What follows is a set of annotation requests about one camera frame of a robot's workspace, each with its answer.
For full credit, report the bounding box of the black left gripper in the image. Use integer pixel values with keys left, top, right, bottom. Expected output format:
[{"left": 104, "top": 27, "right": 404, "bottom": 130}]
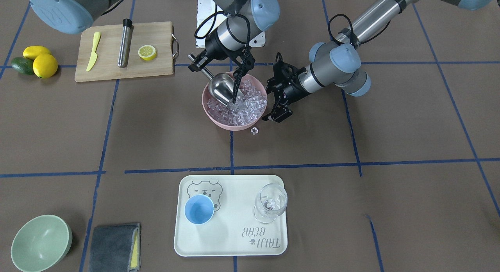
[{"left": 261, "top": 58, "right": 309, "bottom": 123}]

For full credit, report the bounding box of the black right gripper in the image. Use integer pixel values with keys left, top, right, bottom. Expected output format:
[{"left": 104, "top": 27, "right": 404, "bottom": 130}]
[{"left": 189, "top": 34, "right": 255, "bottom": 104}]

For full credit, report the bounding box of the stainless steel ice scoop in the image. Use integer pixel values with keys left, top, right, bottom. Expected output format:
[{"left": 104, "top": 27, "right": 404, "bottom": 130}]
[{"left": 201, "top": 69, "right": 235, "bottom": 107}]

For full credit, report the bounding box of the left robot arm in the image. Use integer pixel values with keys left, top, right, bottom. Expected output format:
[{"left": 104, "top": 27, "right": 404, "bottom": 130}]
[{"left": 261, "top": 0, "right": 492, "bottom": 123}]

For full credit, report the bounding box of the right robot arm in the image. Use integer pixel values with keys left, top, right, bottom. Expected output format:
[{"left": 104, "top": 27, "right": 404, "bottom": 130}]
[{"left": 30, "top": 0, "right": 280, "bottom": 91}]

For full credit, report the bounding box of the pile of clear ice cubes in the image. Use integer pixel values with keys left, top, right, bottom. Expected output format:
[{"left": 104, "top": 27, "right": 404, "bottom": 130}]
[{"left": 206, "top": 79, "right": 267, "bottom": 126}]

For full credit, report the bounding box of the stray ice cube on table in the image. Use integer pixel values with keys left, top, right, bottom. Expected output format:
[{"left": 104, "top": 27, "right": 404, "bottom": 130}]
[{"left": 250, "top": 126, "right": 259, "bottom": 135}]

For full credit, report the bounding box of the light blue plastic cup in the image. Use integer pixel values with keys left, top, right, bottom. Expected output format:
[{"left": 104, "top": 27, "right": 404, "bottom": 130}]
[{"left": 184, "top": 194, "right": 215, "bottom": 225}]

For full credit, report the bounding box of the pink bowl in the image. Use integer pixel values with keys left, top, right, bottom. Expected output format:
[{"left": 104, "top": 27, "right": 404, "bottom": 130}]
[{"left": 202, "top": 71, "right": 268, "bottom": 131}]

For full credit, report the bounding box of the wooden cutting board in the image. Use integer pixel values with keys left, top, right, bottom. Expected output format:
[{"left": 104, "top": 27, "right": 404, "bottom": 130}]
[{"left": 75, "top": 21, "right": 178, "bottom": 82}]

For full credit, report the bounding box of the lemon half slice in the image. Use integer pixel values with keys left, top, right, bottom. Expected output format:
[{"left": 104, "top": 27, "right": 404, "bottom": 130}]
[{"left": 137, "top": 44, "right": 157, "bottom": 61}]

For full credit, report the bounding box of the clear wine glass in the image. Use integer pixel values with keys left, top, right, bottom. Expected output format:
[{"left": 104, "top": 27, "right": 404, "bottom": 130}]
[{"left": 253, "top": 183, "right": 288, "bottom": 224}]

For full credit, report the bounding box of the steel muddler rod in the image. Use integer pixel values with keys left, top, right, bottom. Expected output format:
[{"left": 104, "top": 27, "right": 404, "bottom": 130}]
[{"left": 117, "top": 18, "right": 133, "bottom": 69}]

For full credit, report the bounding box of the yellow plastic knife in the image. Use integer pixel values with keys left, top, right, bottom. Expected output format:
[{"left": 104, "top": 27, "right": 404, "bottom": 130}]
[{"left": 86, "top": 32, "right": 102, "bottom": 72}]

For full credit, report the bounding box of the cream bear tray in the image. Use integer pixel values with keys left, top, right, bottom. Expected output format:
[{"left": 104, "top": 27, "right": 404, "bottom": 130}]
[{"left": 173, "top": 175, "right": 289, "bottom": 257}]

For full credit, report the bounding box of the large yellow lemon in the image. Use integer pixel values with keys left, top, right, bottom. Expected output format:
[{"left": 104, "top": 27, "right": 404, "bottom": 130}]
[{"left": 33, "top": 53, "right": 59, "bottom": 78}]

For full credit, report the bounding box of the small yellow lemon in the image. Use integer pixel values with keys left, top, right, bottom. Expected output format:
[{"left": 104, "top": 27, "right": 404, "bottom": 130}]
[{"left": 23, "top": 45, "right": 52, "bottom": 61}]

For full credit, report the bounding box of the green lime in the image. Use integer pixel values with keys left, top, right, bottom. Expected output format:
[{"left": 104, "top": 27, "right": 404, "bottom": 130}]
[{"left": 11, "top": 57, "right": 34, "bottom": 76}]

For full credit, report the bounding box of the folded grey cloth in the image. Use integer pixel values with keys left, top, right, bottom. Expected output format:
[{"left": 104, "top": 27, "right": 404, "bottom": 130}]
[{"left": 89, "top": 223, "right": 141, "bottom": 272}]

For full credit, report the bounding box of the light green bowl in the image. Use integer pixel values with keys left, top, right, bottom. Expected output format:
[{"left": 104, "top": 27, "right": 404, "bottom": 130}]
[{"left": 11, "top": 215, "right": 73, "bottom": 272}]

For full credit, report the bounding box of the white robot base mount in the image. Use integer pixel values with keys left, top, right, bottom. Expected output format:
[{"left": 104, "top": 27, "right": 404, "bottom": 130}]
[{"left": 195, "top": 0, "right": 266, "bottom": 48}]

